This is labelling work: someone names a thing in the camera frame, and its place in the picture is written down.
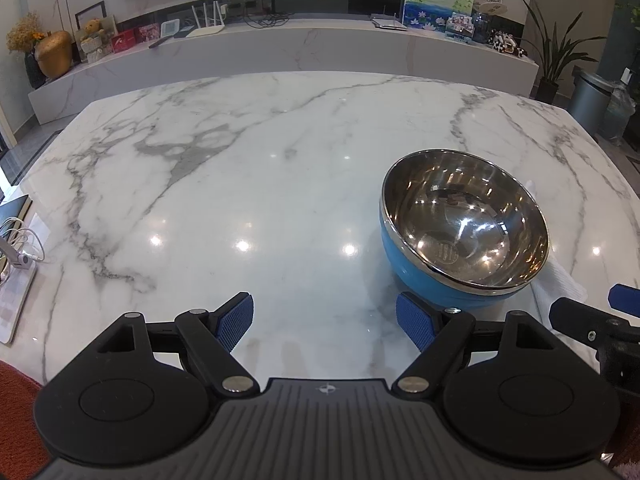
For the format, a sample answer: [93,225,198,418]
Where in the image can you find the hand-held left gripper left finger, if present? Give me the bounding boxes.
[96,291,261,395]

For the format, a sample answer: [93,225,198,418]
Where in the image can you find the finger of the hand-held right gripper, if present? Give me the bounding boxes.
[548,297,640,346]
[609,284,640,317]

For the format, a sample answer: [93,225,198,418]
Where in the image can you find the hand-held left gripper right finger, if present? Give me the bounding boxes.
[392,292,571,395]

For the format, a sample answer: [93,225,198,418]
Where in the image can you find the white cloth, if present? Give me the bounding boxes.
[520,180,588,307]

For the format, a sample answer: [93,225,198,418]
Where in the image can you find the blue steel bowl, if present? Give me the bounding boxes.
[380,149,550,311]

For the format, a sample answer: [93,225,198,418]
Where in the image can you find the clear plastic bag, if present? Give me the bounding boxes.
[605,82,640,147]

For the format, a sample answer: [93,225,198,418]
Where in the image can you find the grey trash can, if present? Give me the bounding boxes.
[567,70,614,136]

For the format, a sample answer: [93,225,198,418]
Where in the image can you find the red rug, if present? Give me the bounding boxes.
[0,360,51,480]

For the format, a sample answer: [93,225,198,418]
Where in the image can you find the silver laptop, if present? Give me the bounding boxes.
[0,195,32,261]

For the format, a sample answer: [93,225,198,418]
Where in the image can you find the potted green plant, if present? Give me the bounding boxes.
[522,0,607,104]

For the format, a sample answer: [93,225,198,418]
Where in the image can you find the cow figurine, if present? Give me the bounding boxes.
[487,30,529,59]

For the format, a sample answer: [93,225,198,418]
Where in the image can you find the white router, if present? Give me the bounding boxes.
[186,2,226,39]

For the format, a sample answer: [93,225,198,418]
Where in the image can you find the small photo card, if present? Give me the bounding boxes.
[445,12,474,41]

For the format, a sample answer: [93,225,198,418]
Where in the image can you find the red box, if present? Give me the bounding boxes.
[112,30,139,54]

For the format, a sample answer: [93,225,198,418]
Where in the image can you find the blue glass jar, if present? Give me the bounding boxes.
[472,12,494,44]

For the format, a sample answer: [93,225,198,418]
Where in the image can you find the teddy bear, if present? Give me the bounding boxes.
[80,19,116,62]

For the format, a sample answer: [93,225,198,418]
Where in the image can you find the landscape painting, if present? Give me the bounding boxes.
[402,0,475,34]

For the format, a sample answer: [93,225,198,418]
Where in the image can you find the dark vase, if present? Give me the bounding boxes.
[24,52,47,89]

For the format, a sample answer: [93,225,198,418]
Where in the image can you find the gold vase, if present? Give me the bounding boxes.
[35,31,74,79]

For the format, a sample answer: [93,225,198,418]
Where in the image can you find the round paper fan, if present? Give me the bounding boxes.
[470,0,509,16]

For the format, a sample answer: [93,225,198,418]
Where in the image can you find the dried yellow flowers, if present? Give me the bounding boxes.
[6,12,47,54]

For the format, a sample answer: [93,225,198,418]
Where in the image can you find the white cable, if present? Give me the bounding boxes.
[0,217,49,264]

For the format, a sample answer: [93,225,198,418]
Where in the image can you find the black cables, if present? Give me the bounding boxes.
[245,10,291,29]

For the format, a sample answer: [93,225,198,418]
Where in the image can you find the black picture frame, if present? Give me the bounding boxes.
[75,1,108,63]

